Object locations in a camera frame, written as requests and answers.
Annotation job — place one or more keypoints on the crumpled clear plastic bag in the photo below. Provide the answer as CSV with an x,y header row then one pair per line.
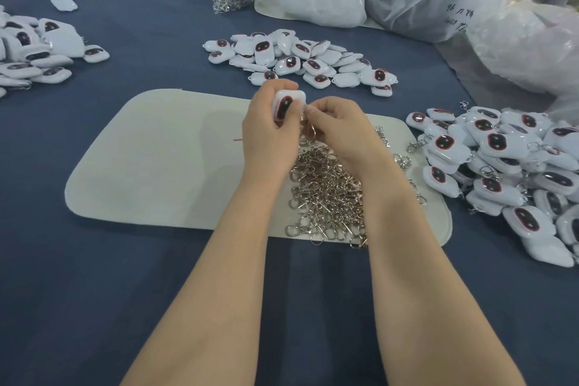
x,y
543,46

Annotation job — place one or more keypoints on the person's right hand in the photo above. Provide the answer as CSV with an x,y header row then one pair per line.
x,y
348,135

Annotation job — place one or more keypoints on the cream felt work mat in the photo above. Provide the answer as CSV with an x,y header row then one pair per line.
x,y
145,162

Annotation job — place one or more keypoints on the white fob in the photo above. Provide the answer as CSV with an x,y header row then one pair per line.
x,y
288,106

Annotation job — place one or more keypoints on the person's left forearm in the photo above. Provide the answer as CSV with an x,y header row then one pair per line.
x,y
208,304

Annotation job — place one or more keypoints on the person's left hand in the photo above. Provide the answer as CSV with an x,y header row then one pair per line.
x,y
268,141

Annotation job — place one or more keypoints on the person's right forearm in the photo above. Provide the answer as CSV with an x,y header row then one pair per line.
x,y
448,304

